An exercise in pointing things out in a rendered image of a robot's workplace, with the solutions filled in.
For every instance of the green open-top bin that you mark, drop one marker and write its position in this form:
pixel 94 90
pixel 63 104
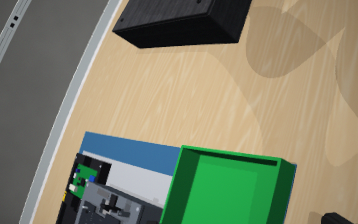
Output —
pixel 212 186

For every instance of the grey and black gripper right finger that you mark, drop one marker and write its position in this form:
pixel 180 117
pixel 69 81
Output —
pixel 334 218

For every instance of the green circuit board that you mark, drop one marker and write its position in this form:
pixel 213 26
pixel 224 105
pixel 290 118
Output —
pixel 80 179

